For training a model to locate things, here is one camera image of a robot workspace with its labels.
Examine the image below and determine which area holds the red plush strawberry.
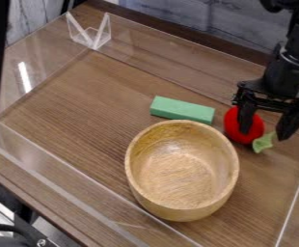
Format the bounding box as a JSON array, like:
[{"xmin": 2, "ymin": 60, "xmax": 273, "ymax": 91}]
[{"xmin": 223, "ymin": 107, "xmax": 277, "ymax": 153}]

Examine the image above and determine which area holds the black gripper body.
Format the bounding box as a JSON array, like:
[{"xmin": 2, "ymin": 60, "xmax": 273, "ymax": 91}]
[{"xmin": 233, "ymin": 79, "xmax": 299, "ymax": 114}]

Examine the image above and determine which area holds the black cable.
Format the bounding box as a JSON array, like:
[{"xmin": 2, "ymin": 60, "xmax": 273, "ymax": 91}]
[{"xmin": 0, "ymin": 223, "xmax": 29, "ymax": 247}]

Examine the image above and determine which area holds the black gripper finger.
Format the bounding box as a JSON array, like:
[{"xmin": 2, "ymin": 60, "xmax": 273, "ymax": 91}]
[
  {"xmin": 239, "ymin": 98, "xmax": 257, "ymax": 134},
  {"xmin": 277, "ymin": 108, "xmax": 299, "ymax": 141}
]

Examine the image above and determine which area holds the green foam block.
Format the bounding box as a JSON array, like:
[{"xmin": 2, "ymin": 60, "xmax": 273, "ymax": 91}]
[{"xmin": 150, "ymin": 96, "xmax": 215, "ymax": 124}]

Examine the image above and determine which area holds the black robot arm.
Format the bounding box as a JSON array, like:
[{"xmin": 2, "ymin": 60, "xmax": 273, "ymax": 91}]
[{"xmin": 233, "ymin": 0, "xmax": 299, "ymax": 141}]

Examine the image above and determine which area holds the clear acrylic tray wall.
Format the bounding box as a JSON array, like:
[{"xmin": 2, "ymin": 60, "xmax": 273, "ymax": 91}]
[{"xmin": 0, "ymin": 123, "xmax": 202, "ymax": 247}]

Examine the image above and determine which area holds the wooden bowl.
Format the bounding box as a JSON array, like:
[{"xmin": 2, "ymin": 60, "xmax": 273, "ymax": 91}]
[{"xmin": 126, "ymin": 120, "xmax": 241, "ymax": 222}]

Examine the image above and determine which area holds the clear acrylic corner bracket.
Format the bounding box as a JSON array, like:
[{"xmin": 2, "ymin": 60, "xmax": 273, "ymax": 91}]
[{"xmin": 66, "ymin": 12, "xmax": 113, "ymax": 50}]

